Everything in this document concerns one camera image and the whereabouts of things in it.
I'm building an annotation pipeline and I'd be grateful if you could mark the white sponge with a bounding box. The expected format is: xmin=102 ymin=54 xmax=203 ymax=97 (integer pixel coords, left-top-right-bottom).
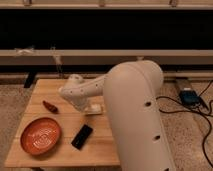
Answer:
xmin=85 ymin=104 xmax=102 ymax=115

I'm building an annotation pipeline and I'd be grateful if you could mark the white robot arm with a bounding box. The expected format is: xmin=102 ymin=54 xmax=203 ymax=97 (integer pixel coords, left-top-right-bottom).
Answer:
xmin=59 ymin=60 xmax=176 ymax=171

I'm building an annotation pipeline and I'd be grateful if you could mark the red chili pepper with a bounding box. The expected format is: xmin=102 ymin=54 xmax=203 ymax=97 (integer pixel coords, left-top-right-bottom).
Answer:
xmin=42 ymin=101 xmax=58 ymax=114

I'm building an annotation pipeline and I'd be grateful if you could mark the black rectangular block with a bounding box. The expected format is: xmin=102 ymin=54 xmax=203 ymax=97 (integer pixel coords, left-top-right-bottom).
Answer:
xmin=71 ymin=125 xmax=93 ymax=150

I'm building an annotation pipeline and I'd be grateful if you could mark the orange bowl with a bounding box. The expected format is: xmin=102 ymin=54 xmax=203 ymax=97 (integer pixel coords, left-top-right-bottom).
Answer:
xmin=20 ymin=117 xmax=62 ymax=156

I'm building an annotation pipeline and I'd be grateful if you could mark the blue power adapter box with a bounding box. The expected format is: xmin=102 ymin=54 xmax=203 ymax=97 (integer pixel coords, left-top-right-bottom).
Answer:
xmin=179 ymin=89 xmax=199 ymax=106

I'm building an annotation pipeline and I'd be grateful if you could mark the black bracket leg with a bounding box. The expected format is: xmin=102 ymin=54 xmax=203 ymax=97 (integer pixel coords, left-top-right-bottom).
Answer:
xmin=24 ymin=72 xmax=36 ymax=88

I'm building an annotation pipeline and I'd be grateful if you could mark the white horizontal rail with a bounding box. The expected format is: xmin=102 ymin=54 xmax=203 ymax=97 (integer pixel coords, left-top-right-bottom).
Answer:
xmin=0 ymin=49 xmax=213 ymax=66

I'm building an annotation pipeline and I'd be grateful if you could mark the black cable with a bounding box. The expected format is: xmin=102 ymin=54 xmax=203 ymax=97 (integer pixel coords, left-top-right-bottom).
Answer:
xmin=156 ymin=79 xmax=213 ymax=168

